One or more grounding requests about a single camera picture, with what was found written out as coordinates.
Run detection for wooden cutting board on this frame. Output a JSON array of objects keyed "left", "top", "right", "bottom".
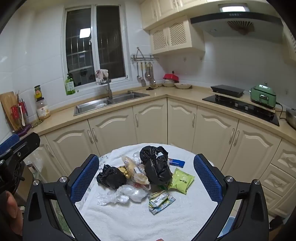
[{"left": 0, "top": 91, "right": 23, "bottom": 131}]

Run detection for hanging steel spatula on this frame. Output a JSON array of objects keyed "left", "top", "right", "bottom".
[{"left": 141, "top": 62, "right": 147, "bottom": 87}]

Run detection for large black plastic bag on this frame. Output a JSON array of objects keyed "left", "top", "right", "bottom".
[{"left": 139, "top": 146, "right": 174, "bottom": 186}]

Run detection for gold wrapper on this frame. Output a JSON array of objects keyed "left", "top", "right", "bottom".
[{"left": 117, "top": 166, "right": 132, "bottom": 179}]

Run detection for black glass gas stove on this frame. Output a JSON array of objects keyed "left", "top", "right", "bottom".
[{"left": 202, "top": 94, "right": 280, "bottom": 127}]

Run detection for red print clear bag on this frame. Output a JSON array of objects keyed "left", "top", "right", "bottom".
[{"left": 128, "top": 182, "right": 152, "bottom": 192}]

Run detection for cream lattice wall cabinet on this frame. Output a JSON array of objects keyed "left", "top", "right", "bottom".
[{"left": 149, "top": 16, "right": 206, "bottom": 55}]

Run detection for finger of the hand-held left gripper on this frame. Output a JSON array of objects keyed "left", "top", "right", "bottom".
[
  {"left": 0, "top": 134, "right": 20, "bottom": 154},
  {"left": 5, "top": 132, "right": 41, "bottom": 163}
]

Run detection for round floral table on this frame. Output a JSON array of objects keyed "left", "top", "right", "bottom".
[{"left": 50, "top": 148, "right": 234, "bottom": 241}]

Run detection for steel faucet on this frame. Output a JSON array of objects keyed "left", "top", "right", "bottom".
[{"left": 95, "top": 71, "right": 113, "bottom": 99}]

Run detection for green dish soap bottle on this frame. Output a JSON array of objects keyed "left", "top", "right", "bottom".
[{"left": 65, "top": 73, "right": 76, "bottom": 96}]

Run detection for clear bag with beige food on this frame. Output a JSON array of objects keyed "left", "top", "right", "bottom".
[{"left": 121, "top": 155, "right": 151, "bottom": 184}]

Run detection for cream base cabinets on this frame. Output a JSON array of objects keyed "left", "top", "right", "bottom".
[{"left": 23, "top": 97, "right": 296, "bottom": 218}]

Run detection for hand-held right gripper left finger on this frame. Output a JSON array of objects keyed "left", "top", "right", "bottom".
[{"left": 22, "top": 154, "right": 100, "bottom": 241}]

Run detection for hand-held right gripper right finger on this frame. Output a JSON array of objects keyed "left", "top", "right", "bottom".
[{"left": 193, "top": 153, "right": 270, "bottom": 241}]

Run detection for blue packet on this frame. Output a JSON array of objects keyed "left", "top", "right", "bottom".
[{"left": 168, "top": 158, "right": 185, "bottom": 168}]

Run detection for black power cable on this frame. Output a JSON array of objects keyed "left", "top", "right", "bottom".
[{"left": 275, "top": 102, "right": 287, "bottom": 120}]

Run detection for green electric pot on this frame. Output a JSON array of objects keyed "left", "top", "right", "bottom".
[{"left": 249, "top": 82, "right": 277, "bottom": 109}]

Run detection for grey range hood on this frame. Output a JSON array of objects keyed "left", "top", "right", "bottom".
[{"left": 190, "top": 3, "right": 284, "bottom": 43}]

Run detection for green snack packet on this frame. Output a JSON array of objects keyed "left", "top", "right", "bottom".
[{"left": 168, "top": 168, "right": 195, "bottom": 194}]

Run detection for purple object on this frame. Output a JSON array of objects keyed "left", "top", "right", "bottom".
[{"left": 16, "top": 124, "right": 31, "bottom": 137}]

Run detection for utensil holder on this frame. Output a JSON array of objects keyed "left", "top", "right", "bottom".
[{"left": 10, "top": 91, "right": 29, "bottom": 128}]

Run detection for yellow label sauce bottle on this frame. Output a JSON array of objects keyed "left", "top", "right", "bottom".
[{"left": 34, "top": 85, "right": 44, "bottom": 101}]

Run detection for stainless steel sink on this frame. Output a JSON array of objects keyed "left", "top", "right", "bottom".
[{"left": 73, "top": 91, "right": 150, "bottom": 116}]

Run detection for small black plastic bag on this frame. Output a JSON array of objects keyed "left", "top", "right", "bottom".
[{"left": 96, "top": 164, "right": 127, "bottom": 189}]

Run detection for white framed window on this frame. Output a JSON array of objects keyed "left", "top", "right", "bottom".
[{"left": 62, "top": 3, "right": 130, "bottom": 87}]

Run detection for clear jar of grains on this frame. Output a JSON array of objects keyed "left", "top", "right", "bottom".
[{"left": 36, "top": 97, "right": 51, "bottom": 120}]

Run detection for clear plastic bag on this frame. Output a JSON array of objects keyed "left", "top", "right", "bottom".
[{"left": 97, "top": 184, "right": 154, "bottom": 207}]

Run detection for green white wrapper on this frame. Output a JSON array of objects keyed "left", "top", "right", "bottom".
[{"left": 148, "top": 190, "right": 176, "bottom": 215}]

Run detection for cream wall cabinets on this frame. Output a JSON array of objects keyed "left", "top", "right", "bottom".
[{"left": 140, "top": 0, "right": 220, "bottom": 30}]

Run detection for person's left hand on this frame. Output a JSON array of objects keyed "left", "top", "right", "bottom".
[{"left": 0, "top": 192, "right": 23, "bottom": 237}]

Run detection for white towel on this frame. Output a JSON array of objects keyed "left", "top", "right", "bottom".
[{"left": 75, "top": 143, "right": 219, "bottom": 241}]

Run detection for metal pot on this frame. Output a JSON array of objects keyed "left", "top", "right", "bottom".
[{"left": 285, "top": 108, "right": 296, "bottom": 130}]

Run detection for metal wall utensil rack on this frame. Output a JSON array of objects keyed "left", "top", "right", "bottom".
[{"left": 131, "top": 47, "right": 159, "bottom": 62}]

